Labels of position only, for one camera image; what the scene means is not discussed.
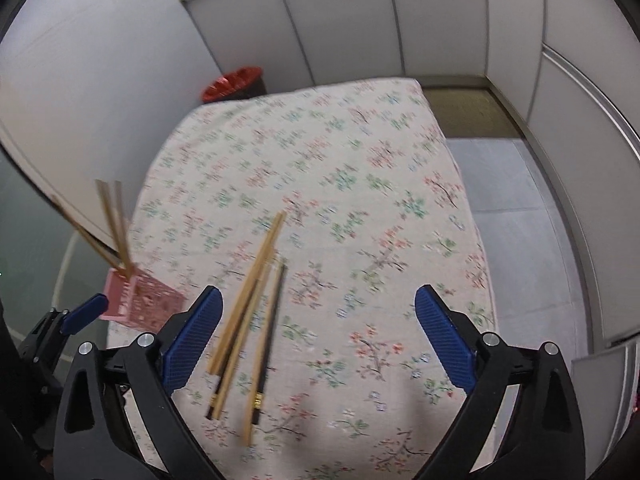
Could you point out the black chopstick gold band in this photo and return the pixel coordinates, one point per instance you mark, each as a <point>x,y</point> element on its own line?
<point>267,344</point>

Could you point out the red trash bin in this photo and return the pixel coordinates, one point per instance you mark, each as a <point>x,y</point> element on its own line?
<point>242,84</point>

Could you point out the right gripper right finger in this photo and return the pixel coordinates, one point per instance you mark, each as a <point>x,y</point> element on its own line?
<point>544,437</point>

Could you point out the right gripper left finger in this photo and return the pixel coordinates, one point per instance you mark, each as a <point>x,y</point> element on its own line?
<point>93,437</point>

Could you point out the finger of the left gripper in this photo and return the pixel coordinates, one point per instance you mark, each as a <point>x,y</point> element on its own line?
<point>76,320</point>

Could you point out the pink perforated utensil holder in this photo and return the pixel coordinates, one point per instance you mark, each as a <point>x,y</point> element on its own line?
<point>141,302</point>

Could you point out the wooden chopstick long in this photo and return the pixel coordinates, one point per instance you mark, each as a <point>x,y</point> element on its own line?
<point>244,295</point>

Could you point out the floral tablecloth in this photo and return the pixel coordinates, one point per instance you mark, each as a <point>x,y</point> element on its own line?
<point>374,208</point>

